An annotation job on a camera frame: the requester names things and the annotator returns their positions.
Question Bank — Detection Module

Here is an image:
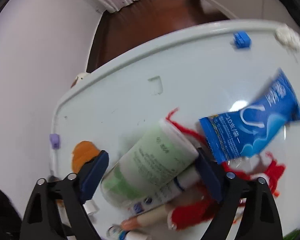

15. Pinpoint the orange round lump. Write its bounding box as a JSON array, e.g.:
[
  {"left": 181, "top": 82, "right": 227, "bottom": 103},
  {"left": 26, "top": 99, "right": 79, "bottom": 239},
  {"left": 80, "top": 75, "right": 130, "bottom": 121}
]
[{"left": 71, "top": 141, "right": 101, "bottom": 173}]

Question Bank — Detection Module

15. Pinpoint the white tube with blue label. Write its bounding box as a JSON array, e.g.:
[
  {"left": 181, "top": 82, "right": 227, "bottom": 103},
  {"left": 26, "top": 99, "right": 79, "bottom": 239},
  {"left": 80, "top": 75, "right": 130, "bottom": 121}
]
[{"left": 126, "top": 166, "right": 203, "bottom": 214}]

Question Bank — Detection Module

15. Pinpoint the white putty lump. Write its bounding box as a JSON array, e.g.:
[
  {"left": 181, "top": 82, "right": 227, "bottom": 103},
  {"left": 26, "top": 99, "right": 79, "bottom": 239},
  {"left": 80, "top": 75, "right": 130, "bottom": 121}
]
[{"left": 275, "top": 24, "right": 300, "bottom": 52}]

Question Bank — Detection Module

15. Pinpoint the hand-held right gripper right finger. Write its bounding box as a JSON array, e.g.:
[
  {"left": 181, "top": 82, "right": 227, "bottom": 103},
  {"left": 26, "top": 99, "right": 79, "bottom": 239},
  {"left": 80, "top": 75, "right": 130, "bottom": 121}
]
[{"left": 195, "top": 148, "right": 283, "bottom": 240}]

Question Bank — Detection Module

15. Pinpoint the blue snack packet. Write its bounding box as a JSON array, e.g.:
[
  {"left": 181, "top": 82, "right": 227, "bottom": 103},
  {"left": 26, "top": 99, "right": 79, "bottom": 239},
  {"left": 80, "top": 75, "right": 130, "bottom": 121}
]
[{"left": 199, "top": 68, "right": 300, "bottom": 165}]

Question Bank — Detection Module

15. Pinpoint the purple clip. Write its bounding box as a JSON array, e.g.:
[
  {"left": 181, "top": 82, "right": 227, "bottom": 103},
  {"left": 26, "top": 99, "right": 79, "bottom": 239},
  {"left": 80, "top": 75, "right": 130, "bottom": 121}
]
[{"left": 49, "top": 133, "right": 61, "bottom": 150}]

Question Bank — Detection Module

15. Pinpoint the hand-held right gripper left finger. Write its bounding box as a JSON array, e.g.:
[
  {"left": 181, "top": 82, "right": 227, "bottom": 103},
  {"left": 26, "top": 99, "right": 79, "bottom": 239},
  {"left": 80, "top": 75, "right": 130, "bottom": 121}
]
[{"left": 19, "top": 150, "right": 109, "bottom": 240}]

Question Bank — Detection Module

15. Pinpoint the red yarn tangle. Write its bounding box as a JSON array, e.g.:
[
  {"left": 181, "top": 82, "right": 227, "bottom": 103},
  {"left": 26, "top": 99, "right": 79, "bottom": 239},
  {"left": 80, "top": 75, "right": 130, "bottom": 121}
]
[{"left": 165, "top": 107, "right": 287, "bottom": 230}]

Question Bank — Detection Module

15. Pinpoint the beige pen with orange tip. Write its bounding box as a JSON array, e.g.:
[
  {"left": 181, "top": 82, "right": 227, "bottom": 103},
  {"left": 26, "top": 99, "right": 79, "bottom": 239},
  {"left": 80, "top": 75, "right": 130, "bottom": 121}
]
[{"left": 120, "top": 202, "right": 177, "bottom": 231}]

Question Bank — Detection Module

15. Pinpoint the small blue white wrapper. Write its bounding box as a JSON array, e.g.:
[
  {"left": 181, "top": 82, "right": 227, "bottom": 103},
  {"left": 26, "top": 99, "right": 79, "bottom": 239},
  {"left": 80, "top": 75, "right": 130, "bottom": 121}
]
[{"left": 107, "top": 226, "right": 130, "bottom": 240}]

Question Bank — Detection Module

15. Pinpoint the blue clip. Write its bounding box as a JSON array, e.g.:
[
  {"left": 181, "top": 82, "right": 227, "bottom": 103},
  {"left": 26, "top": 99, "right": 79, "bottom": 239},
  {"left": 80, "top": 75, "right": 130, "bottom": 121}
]
[{"left": 232, "top": 32, "right": 251, "bottom": 49}]

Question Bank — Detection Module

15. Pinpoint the white bottle with green label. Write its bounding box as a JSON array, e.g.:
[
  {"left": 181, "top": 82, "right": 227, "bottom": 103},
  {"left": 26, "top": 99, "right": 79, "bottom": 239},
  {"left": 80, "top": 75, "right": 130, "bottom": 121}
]
[{"left": 100, "top": 119, "right": 199, "bottom": 207}]

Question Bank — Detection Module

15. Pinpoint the small white plastic piece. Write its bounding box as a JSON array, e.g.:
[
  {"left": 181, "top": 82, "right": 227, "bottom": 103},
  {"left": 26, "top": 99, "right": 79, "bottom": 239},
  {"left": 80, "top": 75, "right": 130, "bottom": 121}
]
[{"left": 85, "top": 199, "right": 99, "bottom": 216}]

